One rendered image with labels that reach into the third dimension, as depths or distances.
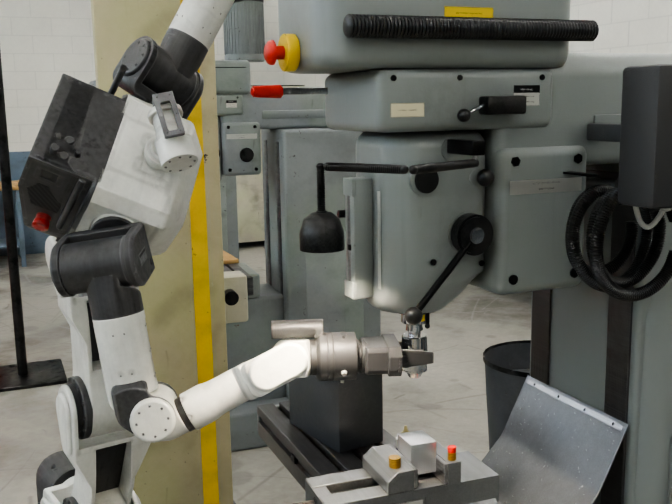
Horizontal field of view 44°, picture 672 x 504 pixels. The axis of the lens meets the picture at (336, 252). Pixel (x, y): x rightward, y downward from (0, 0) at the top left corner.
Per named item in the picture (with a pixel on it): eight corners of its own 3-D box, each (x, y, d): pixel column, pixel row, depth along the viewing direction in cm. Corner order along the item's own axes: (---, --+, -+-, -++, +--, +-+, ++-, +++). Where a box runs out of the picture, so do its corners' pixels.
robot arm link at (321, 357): (336, 383, 148) (272, 385, 147) (331, 376, 159) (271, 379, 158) (334, 319, 149) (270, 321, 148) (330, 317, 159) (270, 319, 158)
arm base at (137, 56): (99, 94, 165) (134, 91, 157) (121, 37, 168) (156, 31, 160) (156, 129, 176) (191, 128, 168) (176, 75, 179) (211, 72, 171)
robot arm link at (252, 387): (315, 368, 147) (247, 405, 146) (312, 363, 156) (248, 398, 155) (297, 335, 147) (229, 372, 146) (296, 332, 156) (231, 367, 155)
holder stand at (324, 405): (339, 454, 183) (337, 366, 180) (289, 423, 202) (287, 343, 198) (383, 441, 190) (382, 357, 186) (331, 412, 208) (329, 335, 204)
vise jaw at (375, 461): (388, 495, 149) (387, 474, 148) (362, 467, 160) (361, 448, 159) (418, 489, 151) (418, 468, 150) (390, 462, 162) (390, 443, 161)
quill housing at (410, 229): (395, 325, 140) (394, 132, 134) (346, 299, 158) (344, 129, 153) (492, 312, 147) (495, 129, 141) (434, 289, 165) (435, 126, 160)
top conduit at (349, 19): (351, 37, 122) (351, 12, 121) (340, 39, 126) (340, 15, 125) (599, 40, 139) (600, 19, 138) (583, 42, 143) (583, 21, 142)
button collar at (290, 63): (289, 70, 133) (288, 32, 132) (277, 72, 139) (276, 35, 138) (301, 70, 134) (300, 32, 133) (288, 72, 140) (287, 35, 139)
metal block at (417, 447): (410, 476, 153) (410, 445, 152) (397, 463, 159) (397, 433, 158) (436, 471, 155) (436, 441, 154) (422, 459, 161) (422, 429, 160)
